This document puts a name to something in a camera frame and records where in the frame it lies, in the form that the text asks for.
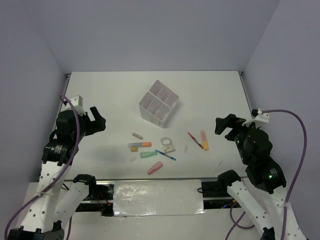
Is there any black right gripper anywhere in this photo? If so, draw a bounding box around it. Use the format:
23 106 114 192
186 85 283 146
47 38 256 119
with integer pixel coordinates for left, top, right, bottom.
214 111 261 163

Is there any clear pen cap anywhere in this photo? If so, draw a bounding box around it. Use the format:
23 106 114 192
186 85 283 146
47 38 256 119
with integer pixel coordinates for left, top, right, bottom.
129 156 137 163

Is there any blue patterned pen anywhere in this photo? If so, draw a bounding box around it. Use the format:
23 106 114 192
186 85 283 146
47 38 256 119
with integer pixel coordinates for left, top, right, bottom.
155 149 176 161

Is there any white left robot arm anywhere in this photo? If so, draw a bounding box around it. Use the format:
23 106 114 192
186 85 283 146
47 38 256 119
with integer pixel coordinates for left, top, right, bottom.
4 106 106 240

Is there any beige eraser stick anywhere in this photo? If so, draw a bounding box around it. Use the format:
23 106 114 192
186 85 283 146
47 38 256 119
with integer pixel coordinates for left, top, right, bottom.
132 132 143 140

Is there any small yellow eraser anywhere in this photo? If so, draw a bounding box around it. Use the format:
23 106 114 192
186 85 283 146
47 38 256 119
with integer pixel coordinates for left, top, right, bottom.
130 147 138 152

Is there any red pencil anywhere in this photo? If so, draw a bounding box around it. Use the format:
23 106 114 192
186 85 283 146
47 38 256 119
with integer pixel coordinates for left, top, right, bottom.
187 132 204 149

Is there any orange highlighter with clear cap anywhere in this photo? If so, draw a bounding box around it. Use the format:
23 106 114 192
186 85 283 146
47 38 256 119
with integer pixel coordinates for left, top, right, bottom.
127 142 152 148

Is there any green highlighter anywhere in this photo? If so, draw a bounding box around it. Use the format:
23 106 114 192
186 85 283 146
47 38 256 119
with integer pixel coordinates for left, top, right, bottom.
140 151 158 159

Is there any white six-compartment organizer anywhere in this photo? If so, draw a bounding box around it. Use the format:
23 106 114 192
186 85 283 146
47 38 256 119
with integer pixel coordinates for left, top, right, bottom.
138 80 179 128

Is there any clear tape roll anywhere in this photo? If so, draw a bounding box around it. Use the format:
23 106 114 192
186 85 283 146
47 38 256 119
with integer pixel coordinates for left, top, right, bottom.
160 136 172 147

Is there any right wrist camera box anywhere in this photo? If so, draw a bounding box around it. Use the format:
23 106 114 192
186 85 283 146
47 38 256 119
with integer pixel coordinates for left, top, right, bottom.
242 108 270 128

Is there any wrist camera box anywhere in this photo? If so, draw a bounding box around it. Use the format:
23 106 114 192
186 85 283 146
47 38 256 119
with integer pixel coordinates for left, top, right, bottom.
69 95 85 115
242 108 270 128

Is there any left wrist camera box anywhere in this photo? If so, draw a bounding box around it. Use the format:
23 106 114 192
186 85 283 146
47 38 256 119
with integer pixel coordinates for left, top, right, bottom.
69 95 85 115

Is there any metal table rail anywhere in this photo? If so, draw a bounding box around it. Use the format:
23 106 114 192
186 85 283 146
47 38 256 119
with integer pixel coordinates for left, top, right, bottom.
59 176 248 183

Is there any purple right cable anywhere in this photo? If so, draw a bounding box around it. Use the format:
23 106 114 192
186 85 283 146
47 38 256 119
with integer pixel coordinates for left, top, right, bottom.
225 109 307 240

